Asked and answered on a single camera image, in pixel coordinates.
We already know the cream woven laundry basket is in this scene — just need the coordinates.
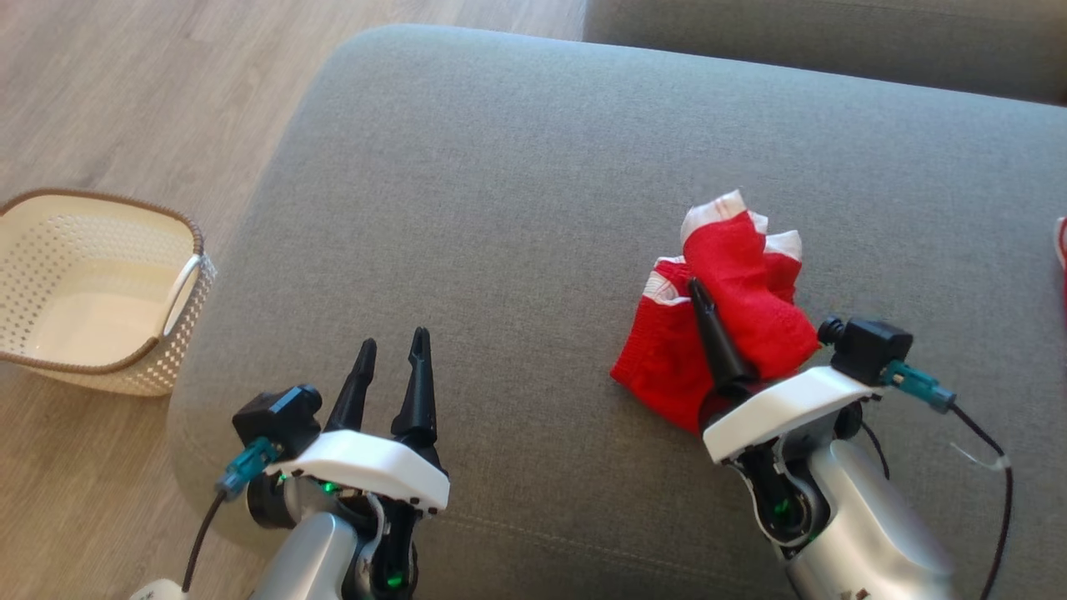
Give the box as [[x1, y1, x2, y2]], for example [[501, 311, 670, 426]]
[[0, 188, 218, 398]]

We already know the black right cable teal plug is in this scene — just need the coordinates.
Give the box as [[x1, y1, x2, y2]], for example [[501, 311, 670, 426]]
[[879, 360, 1014, 600]]

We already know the black cable teal plug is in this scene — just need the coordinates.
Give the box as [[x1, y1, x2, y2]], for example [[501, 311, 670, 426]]
[[879, 360, 1014, 600], [179, 437, 282, 594]]

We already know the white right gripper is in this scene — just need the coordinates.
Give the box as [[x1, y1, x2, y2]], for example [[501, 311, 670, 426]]
[[688, 277, 886, 465]]

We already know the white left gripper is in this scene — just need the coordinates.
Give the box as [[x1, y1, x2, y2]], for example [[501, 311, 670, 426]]
[[263, 327, 451, 534]]

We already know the red garment with white stripes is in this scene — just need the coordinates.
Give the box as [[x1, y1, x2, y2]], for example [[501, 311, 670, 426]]
[[610, 190, 822, 436]]

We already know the black left cable teal plug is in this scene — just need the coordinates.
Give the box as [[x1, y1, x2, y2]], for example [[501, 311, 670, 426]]
[[179, 437, 282, 594]]

